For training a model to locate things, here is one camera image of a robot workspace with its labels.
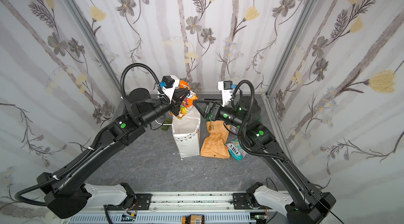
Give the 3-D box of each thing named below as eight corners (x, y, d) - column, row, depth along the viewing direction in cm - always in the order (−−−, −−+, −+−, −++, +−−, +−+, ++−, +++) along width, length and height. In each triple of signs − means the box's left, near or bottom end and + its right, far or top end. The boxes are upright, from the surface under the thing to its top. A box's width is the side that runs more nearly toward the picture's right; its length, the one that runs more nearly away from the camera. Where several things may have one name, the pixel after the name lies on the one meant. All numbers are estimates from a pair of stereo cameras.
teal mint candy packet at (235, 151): (234, 164, 88) (235, 161, 85) (223, 147, 94) (224, 144, 91) (247, 157, 91) (248, 154, 88) (236, 141, 97) (237, 138, 94)
